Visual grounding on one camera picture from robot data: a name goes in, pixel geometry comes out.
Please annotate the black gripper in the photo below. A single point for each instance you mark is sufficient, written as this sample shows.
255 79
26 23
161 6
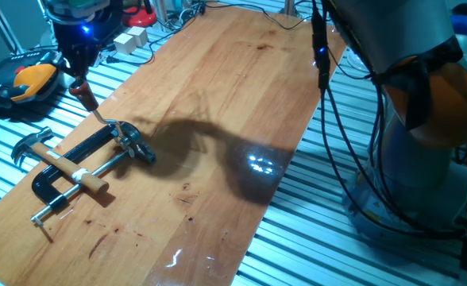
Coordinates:
76 43

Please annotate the black C-clamp with screw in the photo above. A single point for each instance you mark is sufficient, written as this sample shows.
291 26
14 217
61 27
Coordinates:
49 176

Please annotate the white plug adapter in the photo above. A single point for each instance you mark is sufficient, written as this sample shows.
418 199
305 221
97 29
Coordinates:
97 59

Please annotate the orange and black teach pendant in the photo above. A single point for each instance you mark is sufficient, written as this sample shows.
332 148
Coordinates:
35 79

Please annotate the pale wooden cube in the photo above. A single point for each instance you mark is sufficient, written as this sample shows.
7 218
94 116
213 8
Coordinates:
124 44
140 35

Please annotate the black filament spool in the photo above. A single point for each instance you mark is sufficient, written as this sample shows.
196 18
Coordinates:
112 20

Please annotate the red round object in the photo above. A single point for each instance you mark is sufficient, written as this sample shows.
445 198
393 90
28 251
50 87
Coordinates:
140 18

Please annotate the grey tripod pole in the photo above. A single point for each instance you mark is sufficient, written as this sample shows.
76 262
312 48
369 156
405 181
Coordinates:
3 25

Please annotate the small teal object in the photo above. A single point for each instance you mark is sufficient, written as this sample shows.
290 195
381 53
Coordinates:
174 5

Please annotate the glossy brown wooden board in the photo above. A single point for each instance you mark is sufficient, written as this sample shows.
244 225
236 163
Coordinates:
217 222

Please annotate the white round stand base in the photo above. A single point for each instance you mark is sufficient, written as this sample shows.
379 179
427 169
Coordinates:
356 59

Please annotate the green gripper mount flange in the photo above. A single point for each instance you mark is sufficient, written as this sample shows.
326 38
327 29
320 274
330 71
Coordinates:
78 10

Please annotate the metal stand post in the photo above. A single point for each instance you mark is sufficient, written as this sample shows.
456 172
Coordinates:
289 8

